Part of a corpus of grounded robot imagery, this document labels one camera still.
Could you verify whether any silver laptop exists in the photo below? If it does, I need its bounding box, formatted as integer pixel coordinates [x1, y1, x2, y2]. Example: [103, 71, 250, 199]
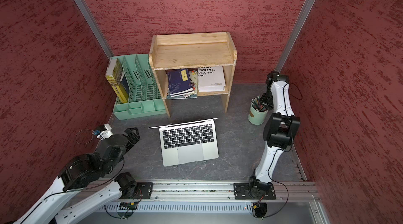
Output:
[156, 118, 219, 167]

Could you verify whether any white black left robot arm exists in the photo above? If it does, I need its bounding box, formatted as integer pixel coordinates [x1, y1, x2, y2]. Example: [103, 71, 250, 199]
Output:
[16, 124, 145, 224]

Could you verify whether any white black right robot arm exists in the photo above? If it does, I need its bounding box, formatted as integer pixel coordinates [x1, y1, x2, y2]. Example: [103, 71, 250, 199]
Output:
[248, 71, 301, 195]

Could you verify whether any mint green file organizer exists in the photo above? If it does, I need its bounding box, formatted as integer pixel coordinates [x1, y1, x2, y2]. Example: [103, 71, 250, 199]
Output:
[110, 54, 166, 120]

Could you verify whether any yellow book in organizer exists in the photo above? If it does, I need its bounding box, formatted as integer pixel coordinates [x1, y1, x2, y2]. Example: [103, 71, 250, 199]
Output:
[105, 59, 129, 103]

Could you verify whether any dark blue book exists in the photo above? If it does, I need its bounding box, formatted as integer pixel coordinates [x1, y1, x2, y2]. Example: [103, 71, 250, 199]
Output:
[167, 69, 193, 97]

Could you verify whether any wooden desk shelf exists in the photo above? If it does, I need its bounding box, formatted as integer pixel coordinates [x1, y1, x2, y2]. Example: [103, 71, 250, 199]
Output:
[149, 32, 237, 117]

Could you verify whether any green pen cup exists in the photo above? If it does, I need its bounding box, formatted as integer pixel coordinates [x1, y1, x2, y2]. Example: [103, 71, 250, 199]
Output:
[248, 96, 268, 125]

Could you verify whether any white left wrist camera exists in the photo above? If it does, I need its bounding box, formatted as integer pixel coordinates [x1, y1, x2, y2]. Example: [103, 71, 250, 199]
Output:
[93, 124, 113, 139]

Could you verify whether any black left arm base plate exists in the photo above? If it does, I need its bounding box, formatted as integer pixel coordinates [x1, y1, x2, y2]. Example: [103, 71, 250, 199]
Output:
[134, 182, 154, 201]

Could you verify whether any perforated cable tray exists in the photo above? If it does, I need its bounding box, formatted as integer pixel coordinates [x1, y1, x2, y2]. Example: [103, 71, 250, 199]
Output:
[97, 202, 254, 214]

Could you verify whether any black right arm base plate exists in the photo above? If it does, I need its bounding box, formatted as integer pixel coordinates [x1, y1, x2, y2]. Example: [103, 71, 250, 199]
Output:
[233, 182, 276, 200]

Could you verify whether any aluminium corner post left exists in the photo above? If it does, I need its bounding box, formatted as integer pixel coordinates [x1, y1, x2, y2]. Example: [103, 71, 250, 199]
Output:
[74, 0, 113, 59]

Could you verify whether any aluminium corner post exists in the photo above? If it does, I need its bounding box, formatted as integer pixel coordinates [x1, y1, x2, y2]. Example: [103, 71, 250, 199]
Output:
[74, 0, 113, 59]
[275, 0, 316, 72]

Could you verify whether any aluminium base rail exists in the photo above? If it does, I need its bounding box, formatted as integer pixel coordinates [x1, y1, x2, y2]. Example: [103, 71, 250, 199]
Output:
[72, 178, 322, 203]

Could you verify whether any aluminium corner post right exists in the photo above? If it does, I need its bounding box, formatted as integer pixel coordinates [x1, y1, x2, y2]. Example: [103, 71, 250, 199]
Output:
[275, 0, 316, 72]

